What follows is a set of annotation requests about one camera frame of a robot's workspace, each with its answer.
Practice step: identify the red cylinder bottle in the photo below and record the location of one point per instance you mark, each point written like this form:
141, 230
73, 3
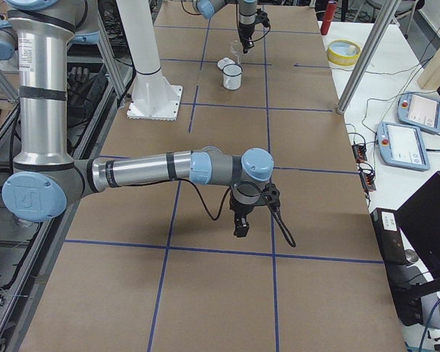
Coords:
328, 16

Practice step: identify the near teach pendant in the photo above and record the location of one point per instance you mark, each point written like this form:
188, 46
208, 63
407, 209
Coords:
402, 146

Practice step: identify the white enamel cup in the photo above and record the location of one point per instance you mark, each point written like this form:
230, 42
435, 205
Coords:
232, 74

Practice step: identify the black monitor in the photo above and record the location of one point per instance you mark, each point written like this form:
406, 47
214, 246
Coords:
419, 219

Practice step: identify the teach pendant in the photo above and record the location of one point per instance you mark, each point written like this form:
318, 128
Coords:
419, 110
402, 146

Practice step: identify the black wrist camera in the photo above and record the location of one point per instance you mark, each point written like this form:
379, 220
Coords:
271, 196
262, 18

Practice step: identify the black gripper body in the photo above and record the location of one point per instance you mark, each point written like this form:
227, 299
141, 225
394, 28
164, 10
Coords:
245, 33
240, 210

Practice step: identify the yellow tape roll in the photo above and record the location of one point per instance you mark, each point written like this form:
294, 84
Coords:
343, 52

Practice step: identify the white cup lid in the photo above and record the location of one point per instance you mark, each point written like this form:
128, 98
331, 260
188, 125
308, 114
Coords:
224, 62

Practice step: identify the black desktop box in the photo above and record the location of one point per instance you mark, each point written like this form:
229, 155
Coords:
388, 236

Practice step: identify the far teach pendant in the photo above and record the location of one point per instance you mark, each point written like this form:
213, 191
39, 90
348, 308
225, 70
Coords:
419, 110

